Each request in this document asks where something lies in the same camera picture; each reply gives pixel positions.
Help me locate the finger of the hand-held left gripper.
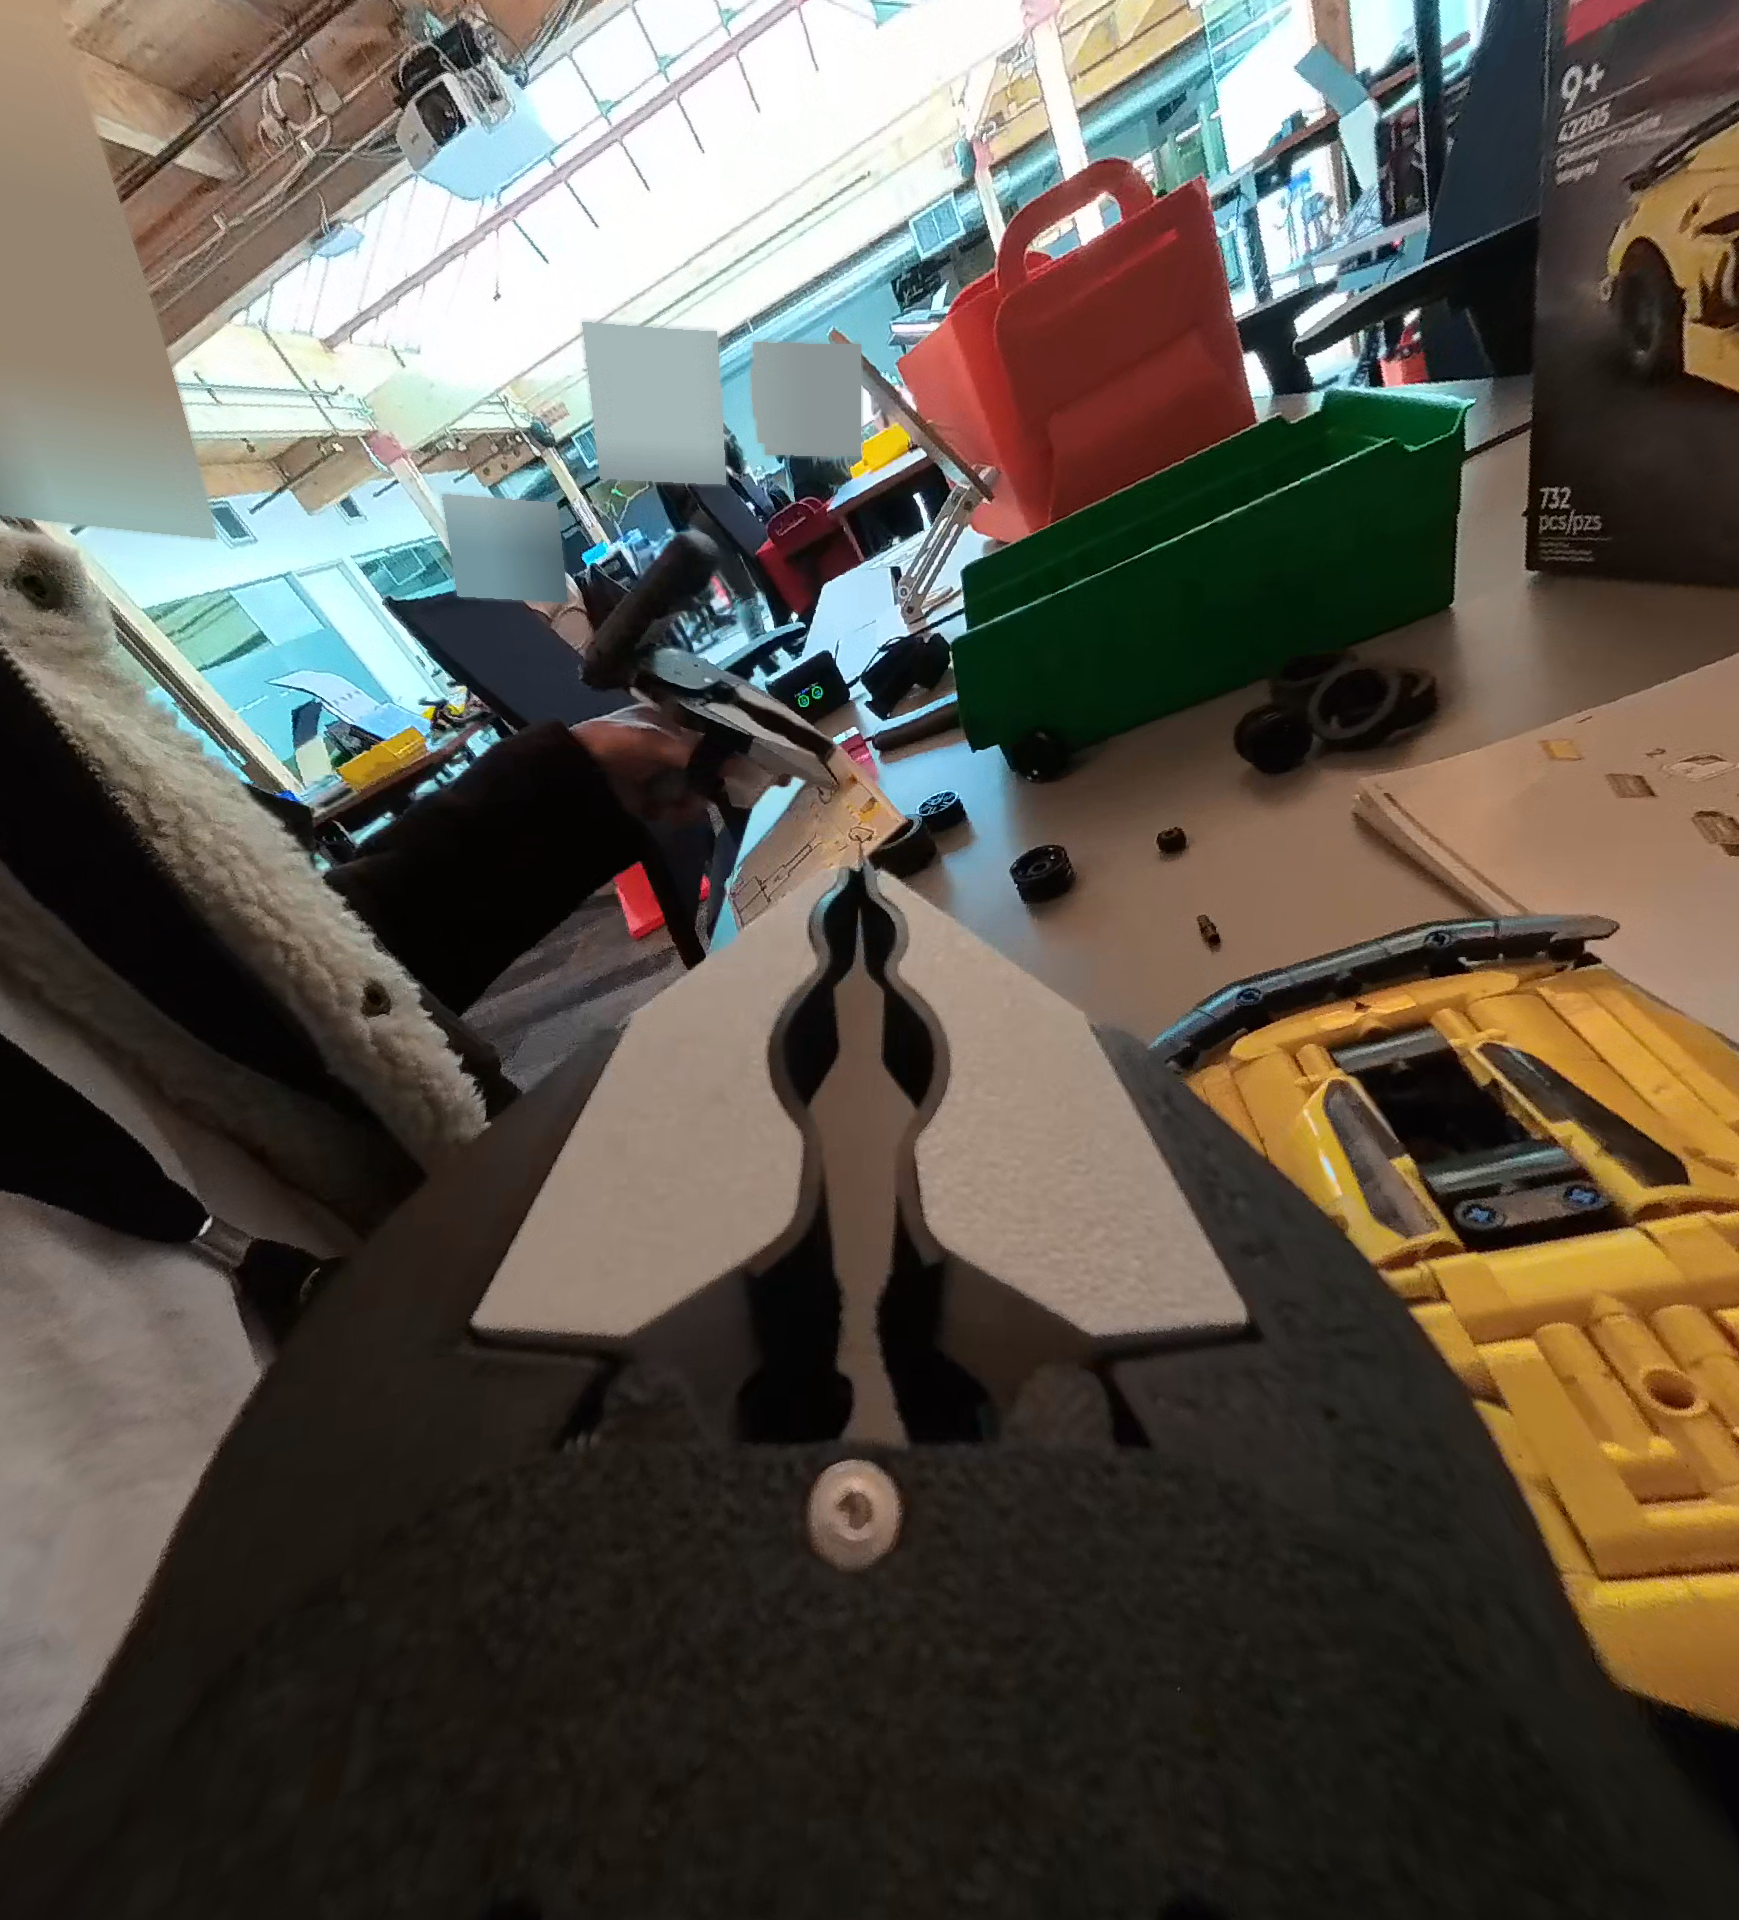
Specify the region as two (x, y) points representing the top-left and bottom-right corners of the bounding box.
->
(718, 738), (864, 800)
(689, 693), (850, 776)

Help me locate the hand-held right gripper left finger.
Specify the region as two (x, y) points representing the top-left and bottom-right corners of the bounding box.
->
(467, 867), (864, 1446)

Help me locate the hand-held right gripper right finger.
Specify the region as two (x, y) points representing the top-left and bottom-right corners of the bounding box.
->
(866, 867), (1251, 1446)

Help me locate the yellow toy brick car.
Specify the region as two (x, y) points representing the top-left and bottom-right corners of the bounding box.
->
(1146, 915), (1739, 1741)

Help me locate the building instruction booklet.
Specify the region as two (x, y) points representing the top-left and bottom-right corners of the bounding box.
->
(1353, 618), (1739, 1085)

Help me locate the person's left forearm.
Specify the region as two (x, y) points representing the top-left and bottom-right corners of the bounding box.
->
(326, 719), (617, 1017)

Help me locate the person's left hand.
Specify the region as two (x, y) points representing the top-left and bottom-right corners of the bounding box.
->
(567, 712), (726, 828)

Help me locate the wooden document stand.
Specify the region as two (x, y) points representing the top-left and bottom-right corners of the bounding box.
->
(827, 330), (1000, 627)

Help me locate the green plastic bin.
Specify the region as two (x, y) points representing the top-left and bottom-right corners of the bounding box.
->
(949, 385), (1473, 756)

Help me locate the red plastic carry case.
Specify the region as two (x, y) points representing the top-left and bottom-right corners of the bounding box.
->
(894, 155), (1257, 545)

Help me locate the black mesh office chair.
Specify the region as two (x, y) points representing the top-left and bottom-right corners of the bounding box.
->
(1291, 0), (1549, 396)

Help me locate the black floor lamp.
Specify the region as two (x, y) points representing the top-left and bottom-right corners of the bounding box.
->
(1410, 0), (1450, 260)

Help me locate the toy car set box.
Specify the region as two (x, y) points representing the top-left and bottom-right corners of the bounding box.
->
(1524, 0), (1739, 620)

